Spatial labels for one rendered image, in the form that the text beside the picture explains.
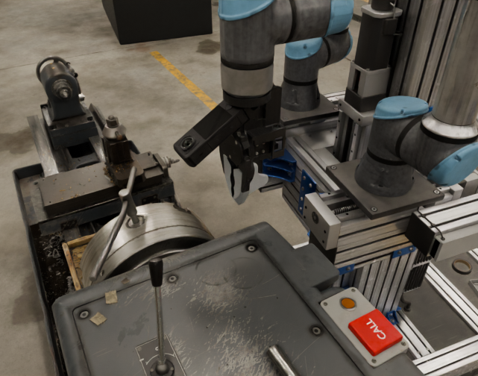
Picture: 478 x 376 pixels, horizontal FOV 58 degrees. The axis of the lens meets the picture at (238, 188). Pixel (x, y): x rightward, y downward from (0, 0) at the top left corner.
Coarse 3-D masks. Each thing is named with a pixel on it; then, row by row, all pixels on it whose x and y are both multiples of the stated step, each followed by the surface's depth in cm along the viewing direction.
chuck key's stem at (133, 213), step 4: (120, 192) 86; (124, 192) 86; (128, 192) 86; (120, 196) 86; (124, 196) 85; (128, 196) 86; (124, 200) 86; (128, 200) 86; (132, 200) 87; (132, 204) 88; (128, 208) 87; (132, 208) 88; (128, 212) 88; (132, 212) 88; (136, 212) 89; (132, 216) 89; (136, 216) 90; (132, 220) 90; (136, 220) 91; (132, 224) 91
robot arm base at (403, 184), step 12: (372, 156) 108; (360, 168) 113; (372, 168) 109; (384, 168) 107; (396, 168) 106; (408, 168) 108; (360, 180) 112; (372, 180) 110; (384, 180) 109; (396, 180) 108; (408, 180) 109; (372, 192) 111; (384, 192) 109; (396, 192) 109
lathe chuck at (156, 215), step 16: (144, 208) 95; (160, 208) 96; (112, 224) 93; (144, 224) 91; (160, 224) 91; (176, 224) 92; (192, 224) 95; (96, 240) 92; (128, 240) 88; (96, 256) 90
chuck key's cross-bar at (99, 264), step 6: (132, 168) 94; (132, 174) 92; (132, 180) 91; (132, 186) 90; (126, 204) 85; (126, 210) 84; (120, 216) 82; (120, 222) 81; (114, 228) 78; (114, 234) 77; (108, 240) 75; (114, 240) 76; (108, 246) 73; (102, 252) 72; (108, 252) 73; (102, 258) 70; (96, 264) 69; (102, 264) 70; (96, 270) 68; (90, 276) 66; (96, 276) 67
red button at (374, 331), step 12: (372, 312) 70; (348, 324) 68; (360, 324) 68; (372, 324) 68; (384, 324) 68; (360, 336) 66; (372, 336) 66; (384, 336) 66; (396, 336) 66; (372, 348) 64; (384, 348) 65
